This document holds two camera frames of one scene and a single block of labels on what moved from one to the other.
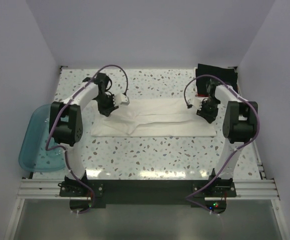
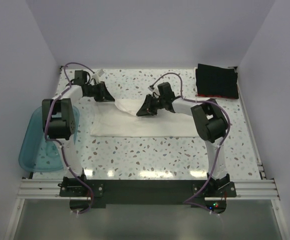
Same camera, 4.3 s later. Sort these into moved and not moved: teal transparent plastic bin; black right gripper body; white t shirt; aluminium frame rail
Moved: black right gripper body
Not moved: white t shirt; aluminium frame rail; teal transparent plastic bin
